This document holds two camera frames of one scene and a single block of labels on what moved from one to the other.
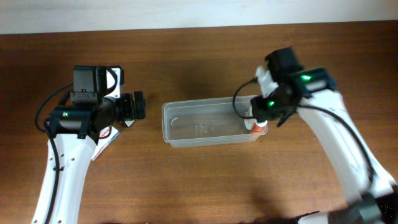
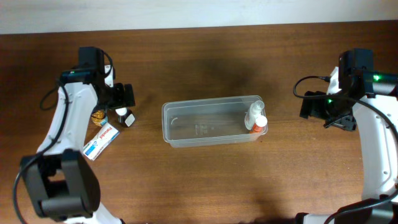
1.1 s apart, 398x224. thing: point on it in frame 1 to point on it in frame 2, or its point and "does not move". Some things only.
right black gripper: [261, 112] to [311, 104]
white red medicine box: [107, 135] does not move
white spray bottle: [250, 122] does not move
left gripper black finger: [140, 105] to [129, 95]
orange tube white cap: [257, 127] does not move
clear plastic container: [204, 122] does not move
